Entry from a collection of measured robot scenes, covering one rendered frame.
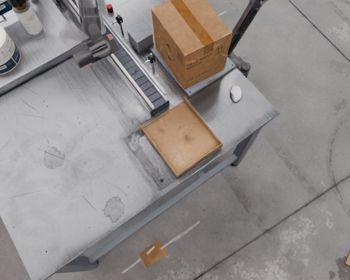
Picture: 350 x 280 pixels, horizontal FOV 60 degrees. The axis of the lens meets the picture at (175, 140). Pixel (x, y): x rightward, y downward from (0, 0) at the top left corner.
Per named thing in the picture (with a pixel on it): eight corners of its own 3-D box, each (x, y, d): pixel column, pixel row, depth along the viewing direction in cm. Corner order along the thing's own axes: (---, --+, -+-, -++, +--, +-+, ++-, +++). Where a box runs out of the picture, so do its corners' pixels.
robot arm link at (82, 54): (95, 20, 98) (91, 19, 105) (62, 35, 96) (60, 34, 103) (112, 55, 104) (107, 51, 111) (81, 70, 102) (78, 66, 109)
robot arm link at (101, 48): (114, 51, 105) (105, 35, 103) (95, 60, 103) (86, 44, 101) (111, 52, 111) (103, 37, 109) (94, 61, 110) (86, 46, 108)
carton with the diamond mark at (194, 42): (155, 47, 162) (150, 8, 137) (194, 29, 166) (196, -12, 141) (184, 90, 152) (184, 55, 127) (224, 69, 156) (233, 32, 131)
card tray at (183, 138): (140, 128, 147) (139, 124, 143) (184, 100, 152) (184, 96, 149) (176, 178, 137) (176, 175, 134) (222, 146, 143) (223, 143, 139)
